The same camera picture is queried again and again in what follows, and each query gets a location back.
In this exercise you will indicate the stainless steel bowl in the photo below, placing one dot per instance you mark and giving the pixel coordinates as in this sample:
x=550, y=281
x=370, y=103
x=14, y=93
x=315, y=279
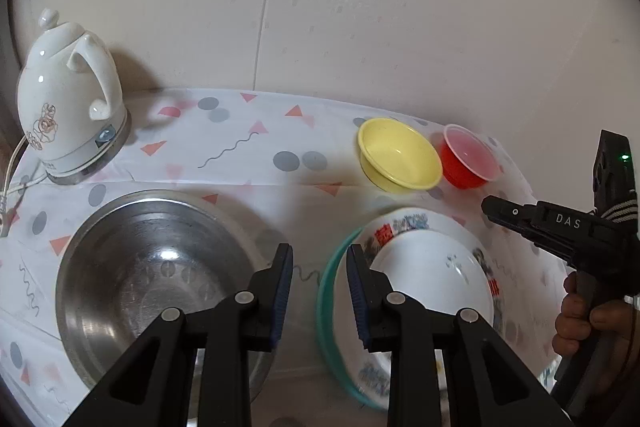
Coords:
x=136, y=256

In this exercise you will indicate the white dragon pattern plate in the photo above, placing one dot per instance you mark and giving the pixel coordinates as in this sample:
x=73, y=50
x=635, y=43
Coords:
x=414, y=218

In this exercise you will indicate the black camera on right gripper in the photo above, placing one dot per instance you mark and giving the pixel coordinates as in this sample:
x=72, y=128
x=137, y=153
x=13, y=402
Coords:
x=614, y=186

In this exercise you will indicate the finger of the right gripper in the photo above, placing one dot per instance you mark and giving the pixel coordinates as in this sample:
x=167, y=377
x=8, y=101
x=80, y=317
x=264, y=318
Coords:
x=510, y=215

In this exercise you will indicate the patterned white tablecloth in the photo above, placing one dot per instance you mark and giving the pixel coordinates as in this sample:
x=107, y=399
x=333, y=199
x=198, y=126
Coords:
x=287, y=169

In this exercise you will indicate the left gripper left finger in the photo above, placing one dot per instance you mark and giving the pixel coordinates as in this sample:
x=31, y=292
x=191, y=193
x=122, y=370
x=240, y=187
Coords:
x=150, y=384

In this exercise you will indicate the right hand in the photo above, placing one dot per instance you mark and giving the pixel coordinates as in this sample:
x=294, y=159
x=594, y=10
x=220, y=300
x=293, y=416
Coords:
x=575, y=323

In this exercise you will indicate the red plastic bowl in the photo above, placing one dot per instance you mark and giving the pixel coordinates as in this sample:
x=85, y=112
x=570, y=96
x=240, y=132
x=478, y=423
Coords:
x=467, y=162

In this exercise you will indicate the teal plastic plate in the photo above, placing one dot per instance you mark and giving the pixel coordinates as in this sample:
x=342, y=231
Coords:
x=365, y=375

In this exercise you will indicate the white rose flower plate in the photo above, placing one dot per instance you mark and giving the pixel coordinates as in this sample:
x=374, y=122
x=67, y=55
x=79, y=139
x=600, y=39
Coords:
x=437, y=270

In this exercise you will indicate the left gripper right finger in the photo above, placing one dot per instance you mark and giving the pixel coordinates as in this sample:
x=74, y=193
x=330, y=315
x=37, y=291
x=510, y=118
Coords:
x=447, y=369

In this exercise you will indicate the white ceramic electric kettle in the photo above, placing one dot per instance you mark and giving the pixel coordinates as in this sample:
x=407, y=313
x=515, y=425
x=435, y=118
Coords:
x=70, y=102

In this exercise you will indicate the yellow plastic bowl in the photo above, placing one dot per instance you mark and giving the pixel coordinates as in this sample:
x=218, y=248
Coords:
x=396, y=158

